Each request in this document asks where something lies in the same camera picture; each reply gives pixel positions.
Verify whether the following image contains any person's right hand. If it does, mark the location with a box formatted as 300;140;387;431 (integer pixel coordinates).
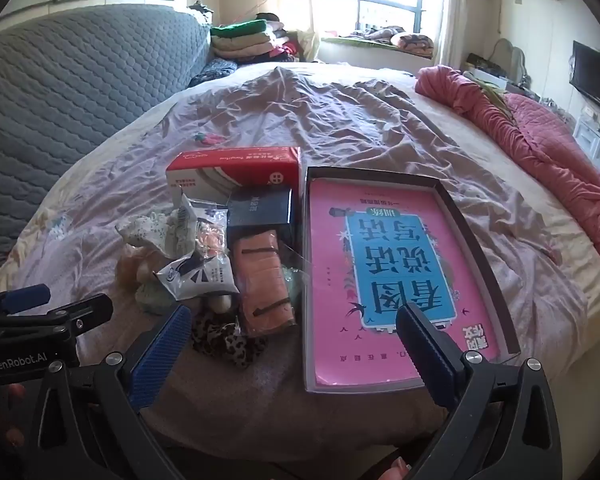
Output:
380;457;413;480

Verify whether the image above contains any white packet with dark print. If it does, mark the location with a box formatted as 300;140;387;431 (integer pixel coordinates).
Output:
154;255;240;302

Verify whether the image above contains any black television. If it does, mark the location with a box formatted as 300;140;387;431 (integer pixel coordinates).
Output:
570;40;600;121

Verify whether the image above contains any pink quilt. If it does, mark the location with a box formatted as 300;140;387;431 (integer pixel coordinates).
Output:
414;65;600;281

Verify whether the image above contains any crumpled patterned blanket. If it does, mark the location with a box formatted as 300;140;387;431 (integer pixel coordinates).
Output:
340;25;436;53

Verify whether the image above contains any pink tray with dark frame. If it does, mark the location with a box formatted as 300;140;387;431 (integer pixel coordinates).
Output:
302;166;522;393

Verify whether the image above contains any small white packet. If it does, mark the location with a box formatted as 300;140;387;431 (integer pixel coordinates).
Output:
175;194;203;241

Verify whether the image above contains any dark patterned box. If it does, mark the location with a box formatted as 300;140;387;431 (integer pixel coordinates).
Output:
464;52;506;86

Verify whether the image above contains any floral tissue pack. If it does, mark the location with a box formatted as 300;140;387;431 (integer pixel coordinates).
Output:
116;210;183;256

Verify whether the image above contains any red and white tissue box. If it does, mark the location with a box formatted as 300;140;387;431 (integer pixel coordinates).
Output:
166;146;302;206

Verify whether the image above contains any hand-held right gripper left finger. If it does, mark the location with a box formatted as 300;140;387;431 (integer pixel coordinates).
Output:
27;303;194;480

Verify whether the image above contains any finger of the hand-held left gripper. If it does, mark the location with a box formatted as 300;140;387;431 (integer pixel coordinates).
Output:
0;284;51;320
0;294;115;348

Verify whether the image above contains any clear packet with peach contents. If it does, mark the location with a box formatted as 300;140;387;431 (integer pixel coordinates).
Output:
195;209;229;261

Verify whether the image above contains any cream bed sheet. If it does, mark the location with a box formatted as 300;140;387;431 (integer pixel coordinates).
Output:
415;85;600;321

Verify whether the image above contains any pale rounded mirror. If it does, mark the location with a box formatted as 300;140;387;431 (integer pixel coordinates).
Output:
495;37;527;86

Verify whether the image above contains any white drawer cabinet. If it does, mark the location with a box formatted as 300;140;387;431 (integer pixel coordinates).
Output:
575;110;600;176

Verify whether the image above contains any grey quilted headboard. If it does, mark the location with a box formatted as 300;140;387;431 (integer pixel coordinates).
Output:
0;4;212;281

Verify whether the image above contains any pink book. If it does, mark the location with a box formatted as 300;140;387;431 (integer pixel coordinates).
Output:
310;177;503;386

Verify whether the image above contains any peach towel packet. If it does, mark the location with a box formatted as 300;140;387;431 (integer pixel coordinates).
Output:
229;229;301;338

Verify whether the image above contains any person's left hand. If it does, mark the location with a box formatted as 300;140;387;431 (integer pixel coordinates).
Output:
0;384;31;456

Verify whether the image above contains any dark blue box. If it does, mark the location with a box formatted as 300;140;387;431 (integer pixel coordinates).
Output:
226;187;297;248

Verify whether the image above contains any green windowsill mat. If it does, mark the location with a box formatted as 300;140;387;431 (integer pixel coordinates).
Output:
322;35;431;52

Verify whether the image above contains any stack of folded clothes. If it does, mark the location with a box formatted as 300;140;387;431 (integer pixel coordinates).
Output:
210;12;301;65

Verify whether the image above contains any cream curtain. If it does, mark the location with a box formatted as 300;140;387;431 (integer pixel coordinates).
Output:
432;0;481;68
275;0;326;61

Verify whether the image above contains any dark speckled blanket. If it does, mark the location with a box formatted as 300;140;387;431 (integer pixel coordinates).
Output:
190;57;238;88

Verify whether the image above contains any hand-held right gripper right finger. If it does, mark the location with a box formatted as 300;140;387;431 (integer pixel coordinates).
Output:
396;303;566;480

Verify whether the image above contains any leopard print cloth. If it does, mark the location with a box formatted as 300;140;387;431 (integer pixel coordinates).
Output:
190;310;270;370

